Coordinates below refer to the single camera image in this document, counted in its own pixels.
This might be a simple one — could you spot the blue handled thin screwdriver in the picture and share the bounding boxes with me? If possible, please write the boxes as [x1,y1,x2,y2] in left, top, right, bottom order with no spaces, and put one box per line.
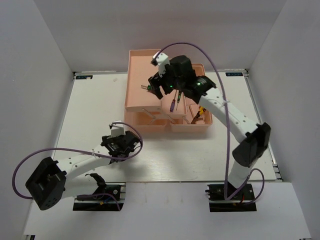
[169,99,176,113]

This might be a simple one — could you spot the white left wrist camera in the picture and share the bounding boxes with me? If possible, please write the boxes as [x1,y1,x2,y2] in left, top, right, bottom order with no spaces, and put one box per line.
[109,121,125,138]

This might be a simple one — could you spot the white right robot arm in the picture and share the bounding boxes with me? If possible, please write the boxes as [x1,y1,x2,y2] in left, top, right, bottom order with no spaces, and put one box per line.
[148,52,271,200]

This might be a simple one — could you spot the large yellow needle-nose pliers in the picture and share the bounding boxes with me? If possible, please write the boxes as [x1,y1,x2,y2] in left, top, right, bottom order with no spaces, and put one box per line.
[191,106,206,124]

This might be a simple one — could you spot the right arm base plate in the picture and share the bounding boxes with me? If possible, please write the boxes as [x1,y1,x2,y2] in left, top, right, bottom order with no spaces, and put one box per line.
[205,183,257,213]

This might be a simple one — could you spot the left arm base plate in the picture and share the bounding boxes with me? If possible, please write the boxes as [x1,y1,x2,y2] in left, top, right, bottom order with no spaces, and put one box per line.
[72,182,126,212]

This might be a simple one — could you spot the black green precision screwdriver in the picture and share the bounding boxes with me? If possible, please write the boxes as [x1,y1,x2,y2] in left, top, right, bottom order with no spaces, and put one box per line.
[175,90,182,111]

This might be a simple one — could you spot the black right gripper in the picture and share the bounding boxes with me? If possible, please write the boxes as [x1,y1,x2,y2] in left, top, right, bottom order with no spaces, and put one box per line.
[149,62,185,100]

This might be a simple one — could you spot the pink plastic toolbox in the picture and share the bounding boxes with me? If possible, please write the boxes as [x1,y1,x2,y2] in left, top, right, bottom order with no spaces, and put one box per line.
[124,49,213,133]

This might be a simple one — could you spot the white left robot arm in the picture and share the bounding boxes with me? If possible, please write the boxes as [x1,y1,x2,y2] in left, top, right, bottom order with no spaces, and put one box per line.
[25,130,143,211]

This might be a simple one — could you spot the green stubby screwdriver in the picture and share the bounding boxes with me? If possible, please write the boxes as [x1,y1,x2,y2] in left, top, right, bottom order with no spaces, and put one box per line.
[140,85,152,91]

